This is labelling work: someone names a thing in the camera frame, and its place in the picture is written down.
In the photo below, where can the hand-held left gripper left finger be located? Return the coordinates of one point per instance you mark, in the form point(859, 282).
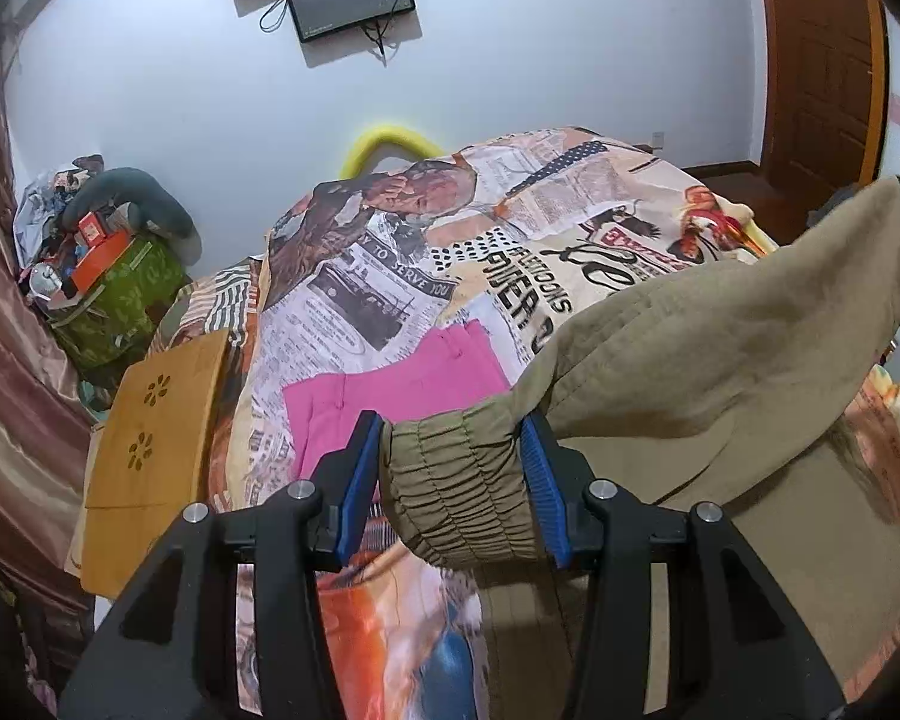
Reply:
point(360, 480)

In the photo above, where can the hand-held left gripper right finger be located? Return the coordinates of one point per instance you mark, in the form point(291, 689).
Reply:
point(544, 495)

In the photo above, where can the khaki pants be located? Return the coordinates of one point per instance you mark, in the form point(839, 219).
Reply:
point(682, 360)

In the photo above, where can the pink cloth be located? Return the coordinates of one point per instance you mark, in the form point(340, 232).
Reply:
point(390, 390)

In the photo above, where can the printed blanket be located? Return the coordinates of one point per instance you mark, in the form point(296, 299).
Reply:
point(390, 277)

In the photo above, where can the wooden lap tray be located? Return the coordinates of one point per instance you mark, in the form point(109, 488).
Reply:
point(157, 450)

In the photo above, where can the green storage bag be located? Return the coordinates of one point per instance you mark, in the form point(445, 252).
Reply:
point(120, 307)

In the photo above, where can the yellow foam tube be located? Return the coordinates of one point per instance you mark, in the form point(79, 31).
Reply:
point(367, 141)

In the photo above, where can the orange box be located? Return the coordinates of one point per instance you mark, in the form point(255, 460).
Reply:
point(97, 261)

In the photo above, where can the grey pillow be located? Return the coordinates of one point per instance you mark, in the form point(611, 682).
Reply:
point(157, 202)

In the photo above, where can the striped pink curtain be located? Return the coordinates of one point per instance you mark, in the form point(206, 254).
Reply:
point(15, 390)

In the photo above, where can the small red box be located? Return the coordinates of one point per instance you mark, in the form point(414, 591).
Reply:
point(91, 226)

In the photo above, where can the pile of clothes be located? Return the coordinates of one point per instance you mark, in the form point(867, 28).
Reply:
point(41, 195)

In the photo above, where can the brown wooden door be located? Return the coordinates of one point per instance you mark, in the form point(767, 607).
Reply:
point(817, 75)

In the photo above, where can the white wall socket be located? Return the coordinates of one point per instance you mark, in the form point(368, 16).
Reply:
point(658, 140)

